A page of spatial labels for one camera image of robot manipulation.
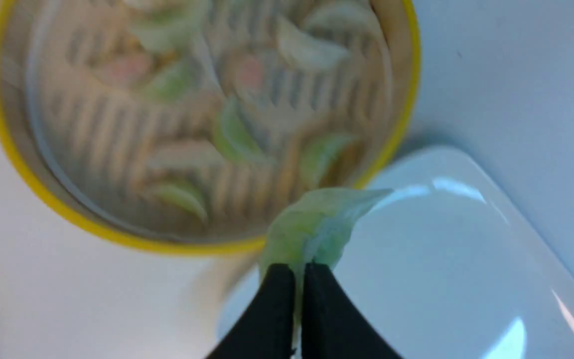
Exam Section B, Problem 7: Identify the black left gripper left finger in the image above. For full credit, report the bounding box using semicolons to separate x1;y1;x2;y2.
208;264;295;359

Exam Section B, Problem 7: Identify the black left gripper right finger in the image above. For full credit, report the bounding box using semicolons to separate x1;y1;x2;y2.
301;263;401;359

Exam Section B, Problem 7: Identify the green steamed dumpling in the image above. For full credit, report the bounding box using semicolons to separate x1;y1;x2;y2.
258;187;394;287

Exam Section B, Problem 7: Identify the white steamed dumpling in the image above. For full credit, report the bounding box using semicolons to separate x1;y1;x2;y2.
276;16;351;72

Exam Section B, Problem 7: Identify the white square ceramic plate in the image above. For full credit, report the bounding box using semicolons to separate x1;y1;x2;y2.
216;145;574;359

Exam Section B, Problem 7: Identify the green dumpling far left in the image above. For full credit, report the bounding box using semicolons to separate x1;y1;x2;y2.
145;181;209;223

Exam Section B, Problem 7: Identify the green dumpling front edge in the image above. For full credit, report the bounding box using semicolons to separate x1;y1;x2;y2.
298;132;358;189

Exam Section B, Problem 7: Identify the green dumpling lower centre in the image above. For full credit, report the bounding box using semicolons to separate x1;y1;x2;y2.
212;95;274;165

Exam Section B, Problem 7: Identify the yellow-rimmed bamboo steamer basket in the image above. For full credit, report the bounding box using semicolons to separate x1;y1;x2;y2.
0;0;422;256

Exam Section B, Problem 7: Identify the pale white dumpling right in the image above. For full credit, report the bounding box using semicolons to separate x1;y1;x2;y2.
300;0;384;38

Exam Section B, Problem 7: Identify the green dumpling upper centre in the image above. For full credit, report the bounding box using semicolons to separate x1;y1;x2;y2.
128;0;212;54

